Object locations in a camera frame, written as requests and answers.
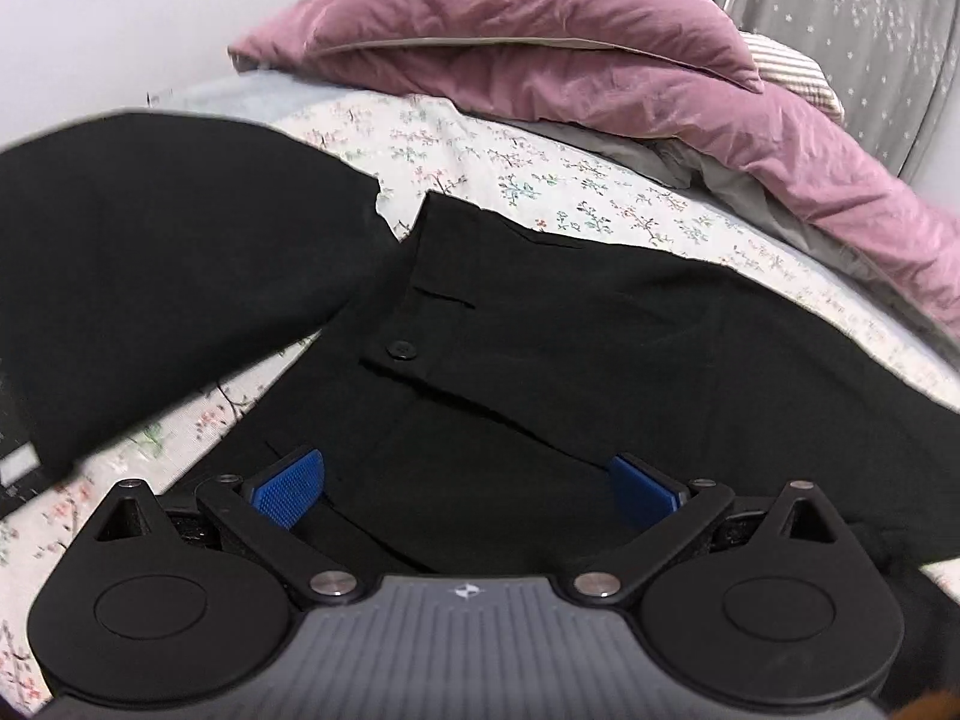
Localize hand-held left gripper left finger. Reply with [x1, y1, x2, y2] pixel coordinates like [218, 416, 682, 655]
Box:
[94, 448, 362, 611]

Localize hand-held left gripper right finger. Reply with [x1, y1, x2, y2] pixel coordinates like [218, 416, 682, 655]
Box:
[570, 454, 842, 610]

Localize black pants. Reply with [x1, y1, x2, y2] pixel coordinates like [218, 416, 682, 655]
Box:
[0, 111, 960, 715]

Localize floral bed sheet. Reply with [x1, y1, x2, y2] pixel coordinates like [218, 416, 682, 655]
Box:
[0, 94, 960, 718]

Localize pink quilt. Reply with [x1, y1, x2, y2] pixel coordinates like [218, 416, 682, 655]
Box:
[229, 30, 960, 340]

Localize light blue sheet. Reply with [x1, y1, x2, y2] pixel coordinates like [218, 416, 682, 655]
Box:
[146, 73, 380, 119]

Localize striped pillow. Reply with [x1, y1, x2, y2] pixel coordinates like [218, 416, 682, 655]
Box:
[739, 33, 846, 122]

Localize pink pillow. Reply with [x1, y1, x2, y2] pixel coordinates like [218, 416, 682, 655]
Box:
[309, 0, 764, 95]

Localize grey star print curtain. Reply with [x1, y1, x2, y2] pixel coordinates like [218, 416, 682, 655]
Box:
[553, 0, 960, 182]

